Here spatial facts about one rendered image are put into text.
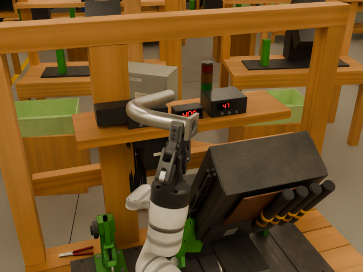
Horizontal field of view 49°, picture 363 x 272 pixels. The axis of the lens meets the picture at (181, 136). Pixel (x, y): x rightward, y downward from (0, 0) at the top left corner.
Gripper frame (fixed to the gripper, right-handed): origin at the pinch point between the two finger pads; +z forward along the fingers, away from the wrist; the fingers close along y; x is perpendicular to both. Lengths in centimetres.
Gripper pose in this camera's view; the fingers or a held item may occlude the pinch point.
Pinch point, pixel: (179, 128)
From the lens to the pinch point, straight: 71.9
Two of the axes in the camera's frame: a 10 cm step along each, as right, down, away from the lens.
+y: -3.1, 2.4, -9.2
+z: 1.3, -9.5, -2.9
